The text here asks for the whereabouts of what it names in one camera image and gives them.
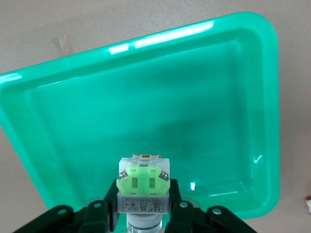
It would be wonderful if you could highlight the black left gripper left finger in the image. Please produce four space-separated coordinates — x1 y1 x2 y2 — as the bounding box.
13 179 127 233

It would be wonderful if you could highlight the clear tape piece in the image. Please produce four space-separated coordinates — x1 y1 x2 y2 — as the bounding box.
50 33 71 53

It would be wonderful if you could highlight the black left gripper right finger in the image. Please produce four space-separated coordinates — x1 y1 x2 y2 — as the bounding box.
162 178 258 233

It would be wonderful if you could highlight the green plastic tray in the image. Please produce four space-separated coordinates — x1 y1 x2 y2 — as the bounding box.
0 11 279 220

